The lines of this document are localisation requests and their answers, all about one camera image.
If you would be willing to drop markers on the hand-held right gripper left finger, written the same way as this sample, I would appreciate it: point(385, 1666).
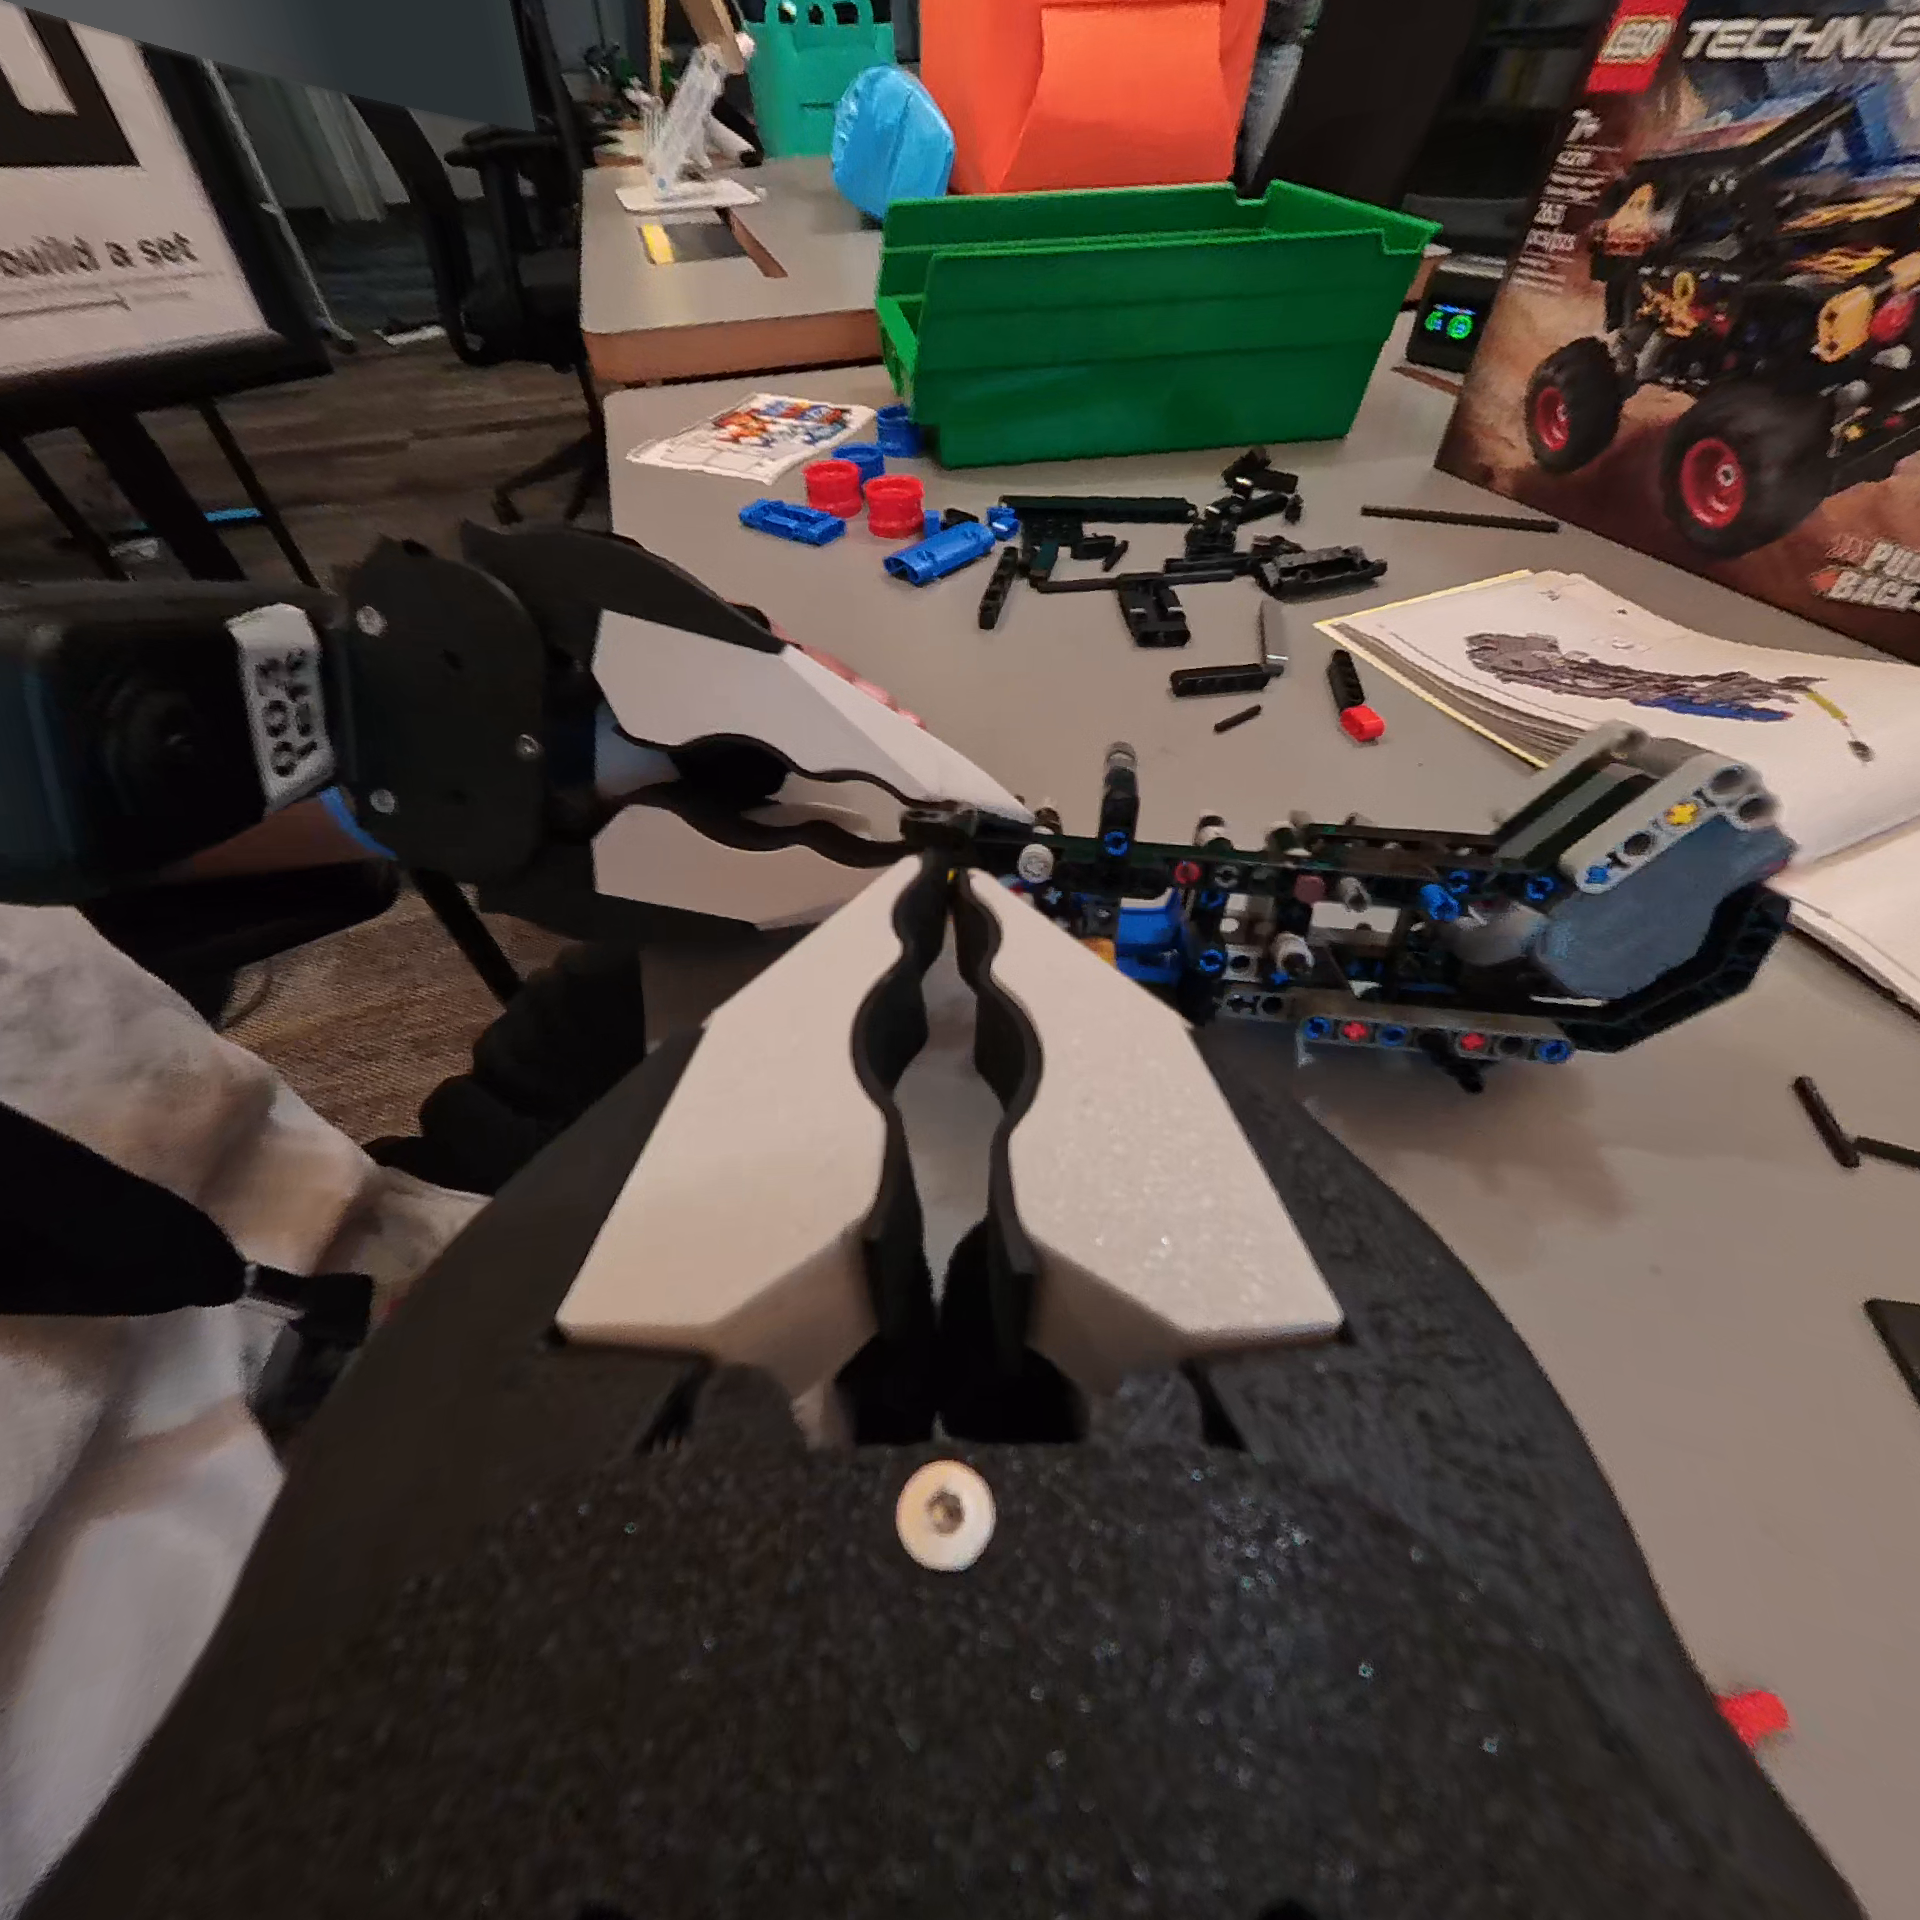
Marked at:
point(751, 1155)

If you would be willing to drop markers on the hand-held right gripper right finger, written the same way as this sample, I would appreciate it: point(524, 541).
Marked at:
point(1162, 1185)

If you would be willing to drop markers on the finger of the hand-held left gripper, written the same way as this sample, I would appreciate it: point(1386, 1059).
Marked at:
point(705, 878)
point(751, 690)

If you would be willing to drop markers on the partly built lego vehicle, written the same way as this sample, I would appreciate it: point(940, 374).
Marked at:
point(1351, 915)

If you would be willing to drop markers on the flat blue lego beam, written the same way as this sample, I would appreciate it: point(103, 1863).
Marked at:
point(791, 522)

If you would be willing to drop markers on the red lego wheel rim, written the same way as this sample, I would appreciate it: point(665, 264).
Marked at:
point(832, 489)
point(895, 506)

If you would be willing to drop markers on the chunky blue lego piece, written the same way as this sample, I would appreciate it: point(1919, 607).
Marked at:
point(939, 552)

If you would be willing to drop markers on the lego sticker sheet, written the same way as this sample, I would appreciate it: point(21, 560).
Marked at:
point(751, 435)

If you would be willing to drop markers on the blue lego wheel rim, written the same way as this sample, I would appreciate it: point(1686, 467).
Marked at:
point(897, 433)
point(859, 459)

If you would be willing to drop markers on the pile of black lego pieces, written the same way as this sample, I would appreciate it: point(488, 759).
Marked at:
point(1154, 555)

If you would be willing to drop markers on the short black lego beam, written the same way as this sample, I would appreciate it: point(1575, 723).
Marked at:
point(1218, 681)

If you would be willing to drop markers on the red and black lego pin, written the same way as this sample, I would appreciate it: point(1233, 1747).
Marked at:
point(1355, 698)

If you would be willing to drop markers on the grey lego axle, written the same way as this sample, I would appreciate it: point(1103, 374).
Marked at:
point(1274, 638)

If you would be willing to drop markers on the lego instruction booklet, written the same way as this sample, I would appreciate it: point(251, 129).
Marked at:
point(1650, 690)

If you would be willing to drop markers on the long black lego axle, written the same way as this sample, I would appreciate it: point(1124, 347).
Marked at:
point(1462, 519)

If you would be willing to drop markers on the small red lego piece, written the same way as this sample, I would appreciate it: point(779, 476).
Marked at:
point(1754, 1714)

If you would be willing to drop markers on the lego set box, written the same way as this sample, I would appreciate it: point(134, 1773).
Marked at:
point(1724, 330)

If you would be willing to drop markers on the grey side table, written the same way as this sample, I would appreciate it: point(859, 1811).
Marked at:
point(705, 315)

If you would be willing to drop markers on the black office chair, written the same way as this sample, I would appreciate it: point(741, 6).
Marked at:
point(524, 271)

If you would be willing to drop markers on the green plastic bin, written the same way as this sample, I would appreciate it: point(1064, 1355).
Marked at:
point(1140, 345)

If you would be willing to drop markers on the white paper stand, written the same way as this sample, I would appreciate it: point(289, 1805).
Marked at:
point(690, 143)

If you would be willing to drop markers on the clear plastic bag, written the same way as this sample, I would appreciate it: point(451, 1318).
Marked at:
point(893, 143)

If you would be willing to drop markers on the black framed sign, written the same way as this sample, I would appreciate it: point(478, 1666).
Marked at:
point(121, 225)

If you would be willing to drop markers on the teal bag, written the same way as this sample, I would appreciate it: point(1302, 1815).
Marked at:
point(803, 83)

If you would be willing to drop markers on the orange bag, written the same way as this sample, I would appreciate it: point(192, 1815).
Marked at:
point(1080, 91)

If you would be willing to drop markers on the flat black plate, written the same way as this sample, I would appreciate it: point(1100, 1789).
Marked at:
point(1898, 1350)

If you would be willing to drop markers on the small black timer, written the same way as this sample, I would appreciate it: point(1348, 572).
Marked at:
point(1450, 319)

